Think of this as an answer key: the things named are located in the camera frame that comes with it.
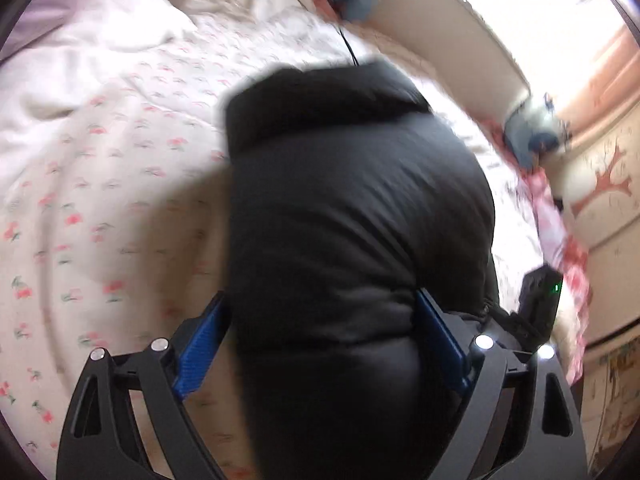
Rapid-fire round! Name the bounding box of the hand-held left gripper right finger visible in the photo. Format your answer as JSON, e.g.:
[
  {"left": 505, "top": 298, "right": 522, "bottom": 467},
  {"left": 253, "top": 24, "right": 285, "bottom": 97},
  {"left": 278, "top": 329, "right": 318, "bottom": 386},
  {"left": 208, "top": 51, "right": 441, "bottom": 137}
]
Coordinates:
[{"left": 416, "top": 288, "right": 589, "bottom": 480}]

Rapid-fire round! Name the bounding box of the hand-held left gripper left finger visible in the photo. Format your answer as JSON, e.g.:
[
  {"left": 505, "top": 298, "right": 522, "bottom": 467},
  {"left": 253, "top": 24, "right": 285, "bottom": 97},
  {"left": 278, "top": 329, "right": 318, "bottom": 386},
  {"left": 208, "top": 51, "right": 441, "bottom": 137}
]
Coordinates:
[{"left": 56, "top": 290, "right": 236, "bottom": 480}]

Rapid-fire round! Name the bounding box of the black puffer jacket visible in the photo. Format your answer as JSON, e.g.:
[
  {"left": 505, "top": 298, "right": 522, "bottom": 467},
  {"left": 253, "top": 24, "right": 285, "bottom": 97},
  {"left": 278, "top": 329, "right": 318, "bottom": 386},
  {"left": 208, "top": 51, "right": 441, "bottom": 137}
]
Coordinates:
[{"left": 222, "top": 60, "right": 502, "bottom": 480}]

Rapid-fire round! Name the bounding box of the pink patterned cloth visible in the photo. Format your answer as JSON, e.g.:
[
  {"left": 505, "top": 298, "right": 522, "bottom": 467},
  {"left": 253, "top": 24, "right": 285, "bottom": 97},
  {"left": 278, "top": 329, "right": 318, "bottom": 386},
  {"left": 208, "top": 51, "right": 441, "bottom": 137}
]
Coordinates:
[{"left": 487, "top": 120, "right": 593, "bottom": 386}]

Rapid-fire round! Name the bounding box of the white bookshelf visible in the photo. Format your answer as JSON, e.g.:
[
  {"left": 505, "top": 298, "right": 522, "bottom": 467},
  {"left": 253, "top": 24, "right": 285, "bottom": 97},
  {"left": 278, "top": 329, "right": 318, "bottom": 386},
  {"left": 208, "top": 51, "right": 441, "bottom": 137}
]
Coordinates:
[{"left": 582, "top": 332, "right": 640, "bottom": 478}]

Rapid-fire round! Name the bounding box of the cherry print bed sheet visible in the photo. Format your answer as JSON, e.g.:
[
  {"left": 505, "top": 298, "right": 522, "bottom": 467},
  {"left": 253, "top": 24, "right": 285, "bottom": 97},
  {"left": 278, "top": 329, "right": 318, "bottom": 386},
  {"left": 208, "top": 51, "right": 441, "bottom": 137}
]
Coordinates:
[{"left": 0, "top": 10, "right": 551, "bottom": 480}]

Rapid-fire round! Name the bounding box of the blue grey plush toy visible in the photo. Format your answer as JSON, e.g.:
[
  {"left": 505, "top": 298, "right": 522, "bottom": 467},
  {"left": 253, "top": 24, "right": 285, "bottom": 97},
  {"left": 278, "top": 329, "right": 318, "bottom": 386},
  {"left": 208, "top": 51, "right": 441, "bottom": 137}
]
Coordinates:
[{"left": 502, "top": 94, "right": 573, "bottom": 168}]

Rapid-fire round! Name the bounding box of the cream headboard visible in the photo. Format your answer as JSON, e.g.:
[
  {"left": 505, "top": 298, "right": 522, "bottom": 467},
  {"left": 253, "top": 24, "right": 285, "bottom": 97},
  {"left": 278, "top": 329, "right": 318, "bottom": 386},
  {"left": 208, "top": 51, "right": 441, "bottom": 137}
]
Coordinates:
[{"left": 370, "top": 0, "right": 533, "bottom": 111}]

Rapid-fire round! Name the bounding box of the white duvet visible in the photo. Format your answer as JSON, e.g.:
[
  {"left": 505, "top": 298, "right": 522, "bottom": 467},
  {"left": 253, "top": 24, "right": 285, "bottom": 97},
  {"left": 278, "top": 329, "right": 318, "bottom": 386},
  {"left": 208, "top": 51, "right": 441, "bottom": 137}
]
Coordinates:
[{"left": 0, "top": 0, "right": 321, "bottom": 126}]

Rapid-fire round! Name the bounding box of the black cable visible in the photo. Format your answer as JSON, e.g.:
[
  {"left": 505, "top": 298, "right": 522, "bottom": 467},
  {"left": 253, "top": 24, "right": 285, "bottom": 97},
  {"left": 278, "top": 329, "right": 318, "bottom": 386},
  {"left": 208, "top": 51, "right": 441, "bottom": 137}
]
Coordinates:
[{"left": 336, "top": 22, "right": 361, "bottom": 67}]

